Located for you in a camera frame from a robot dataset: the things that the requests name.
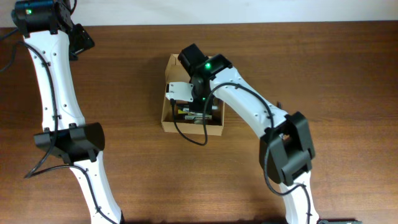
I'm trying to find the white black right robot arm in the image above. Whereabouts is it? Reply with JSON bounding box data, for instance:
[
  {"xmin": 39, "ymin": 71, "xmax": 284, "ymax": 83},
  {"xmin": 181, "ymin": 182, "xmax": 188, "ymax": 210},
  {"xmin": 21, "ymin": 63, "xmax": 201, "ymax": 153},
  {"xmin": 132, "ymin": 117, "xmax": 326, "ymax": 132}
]
[{"xmin": 178, "ymin": 44, "xmax": 320, "ymax": 223}]

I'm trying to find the black whiteboard marker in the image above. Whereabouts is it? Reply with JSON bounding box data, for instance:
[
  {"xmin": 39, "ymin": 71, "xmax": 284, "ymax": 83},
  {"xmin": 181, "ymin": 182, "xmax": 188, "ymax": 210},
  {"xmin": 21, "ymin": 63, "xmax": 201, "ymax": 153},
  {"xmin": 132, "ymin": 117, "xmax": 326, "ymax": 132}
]
[{"xmin": 184, "ymin": 114, "xmax": 212, "ymax": 120}]

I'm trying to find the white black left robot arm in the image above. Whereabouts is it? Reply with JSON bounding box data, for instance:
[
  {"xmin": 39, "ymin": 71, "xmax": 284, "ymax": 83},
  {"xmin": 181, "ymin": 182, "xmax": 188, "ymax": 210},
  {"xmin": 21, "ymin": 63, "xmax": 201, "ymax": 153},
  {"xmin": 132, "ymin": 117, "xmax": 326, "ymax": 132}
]
[{"xmin": 11, "ymin": 0, "xmax": 125, "ymax": 223}]

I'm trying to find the brown cardboard box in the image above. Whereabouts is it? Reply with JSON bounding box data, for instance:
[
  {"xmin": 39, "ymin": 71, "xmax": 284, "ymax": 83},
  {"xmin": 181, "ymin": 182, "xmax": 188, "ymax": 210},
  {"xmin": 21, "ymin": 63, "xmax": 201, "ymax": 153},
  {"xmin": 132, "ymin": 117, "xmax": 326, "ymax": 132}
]
[{"xmin": 161, "ymin": 54, "xmax": 225, "ymax": 136}]

